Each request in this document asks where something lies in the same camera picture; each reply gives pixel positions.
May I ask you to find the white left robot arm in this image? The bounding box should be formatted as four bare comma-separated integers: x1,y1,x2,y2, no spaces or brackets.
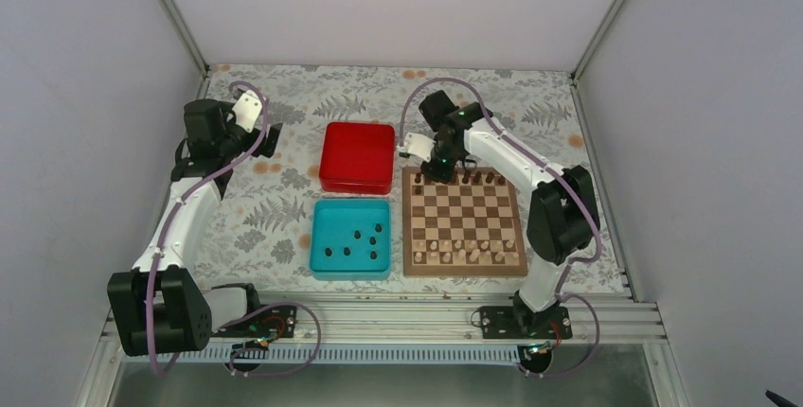
106,92,281,357

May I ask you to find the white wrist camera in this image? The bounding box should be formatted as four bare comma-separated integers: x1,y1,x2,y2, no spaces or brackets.
232,90,263,133
397,133,435,162

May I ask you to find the aluminium front rail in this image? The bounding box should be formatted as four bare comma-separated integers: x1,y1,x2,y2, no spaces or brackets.
99,293,667,364

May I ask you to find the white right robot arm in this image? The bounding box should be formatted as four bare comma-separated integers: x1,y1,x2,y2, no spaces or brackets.
400,91,603,338

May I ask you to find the red square tin lid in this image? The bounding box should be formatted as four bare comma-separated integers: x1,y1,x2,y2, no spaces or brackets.
319,121,396,195

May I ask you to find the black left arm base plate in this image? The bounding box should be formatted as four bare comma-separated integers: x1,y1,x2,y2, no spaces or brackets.
213,306,297,341

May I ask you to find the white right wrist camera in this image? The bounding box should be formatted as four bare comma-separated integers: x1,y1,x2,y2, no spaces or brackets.
397,133,435,162

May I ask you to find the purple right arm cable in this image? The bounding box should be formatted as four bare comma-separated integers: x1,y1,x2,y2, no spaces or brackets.
396,78,603,380

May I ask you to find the wooden chessboard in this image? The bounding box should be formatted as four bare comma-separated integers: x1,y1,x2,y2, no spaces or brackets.
401,167,528,277

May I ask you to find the floral patterned table mat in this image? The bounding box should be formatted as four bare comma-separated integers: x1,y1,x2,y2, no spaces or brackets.
193,64,589,295

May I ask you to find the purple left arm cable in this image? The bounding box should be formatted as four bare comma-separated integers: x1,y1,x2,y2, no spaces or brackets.
138,81,322,386

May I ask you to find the blue plastic tray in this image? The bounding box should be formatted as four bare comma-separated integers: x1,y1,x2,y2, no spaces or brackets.
309,198,392,281

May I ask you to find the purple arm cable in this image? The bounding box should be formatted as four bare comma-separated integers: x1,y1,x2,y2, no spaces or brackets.
396,78,603,380
138,81,322,386

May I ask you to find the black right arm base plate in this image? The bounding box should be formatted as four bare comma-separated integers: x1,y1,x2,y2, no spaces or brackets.
470,306,573,340

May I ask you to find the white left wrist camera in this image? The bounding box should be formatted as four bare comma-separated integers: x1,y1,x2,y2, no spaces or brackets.
232,90,263,133

